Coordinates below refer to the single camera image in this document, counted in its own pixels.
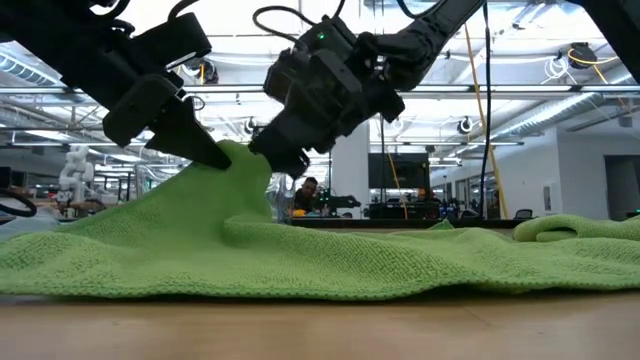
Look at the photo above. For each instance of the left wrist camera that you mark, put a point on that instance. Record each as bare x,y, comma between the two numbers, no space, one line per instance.
170,40

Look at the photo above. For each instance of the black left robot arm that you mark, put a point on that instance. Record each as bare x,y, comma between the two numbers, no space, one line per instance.
50,40

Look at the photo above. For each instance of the white robot figure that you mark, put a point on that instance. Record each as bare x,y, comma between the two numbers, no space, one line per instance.
77,170

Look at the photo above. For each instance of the black wall monitor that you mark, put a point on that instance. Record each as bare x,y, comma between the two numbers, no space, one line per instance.
400,170

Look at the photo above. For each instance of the grey door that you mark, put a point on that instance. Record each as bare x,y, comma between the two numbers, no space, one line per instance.
622,185

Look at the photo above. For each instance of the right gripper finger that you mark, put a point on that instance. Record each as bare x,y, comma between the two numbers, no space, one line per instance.
285,150

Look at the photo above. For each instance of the black background machine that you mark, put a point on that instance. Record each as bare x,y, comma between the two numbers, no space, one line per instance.
340,201

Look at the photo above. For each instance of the long ceiling light bar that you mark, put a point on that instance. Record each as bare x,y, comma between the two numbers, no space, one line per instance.
500,89

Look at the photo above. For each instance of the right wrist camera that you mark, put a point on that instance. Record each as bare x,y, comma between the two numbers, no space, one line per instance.
282,75

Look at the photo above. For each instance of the green microfiber towel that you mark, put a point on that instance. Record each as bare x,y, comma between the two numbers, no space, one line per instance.
575,225
250,250

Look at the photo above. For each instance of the black office chair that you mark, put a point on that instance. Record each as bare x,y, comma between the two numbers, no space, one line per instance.
523,214

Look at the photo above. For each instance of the person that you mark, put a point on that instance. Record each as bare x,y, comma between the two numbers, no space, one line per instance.
306,195

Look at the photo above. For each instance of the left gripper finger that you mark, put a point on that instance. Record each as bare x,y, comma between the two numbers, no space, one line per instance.
185,140

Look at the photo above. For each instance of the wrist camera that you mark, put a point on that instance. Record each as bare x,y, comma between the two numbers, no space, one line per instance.
170,40
282,75

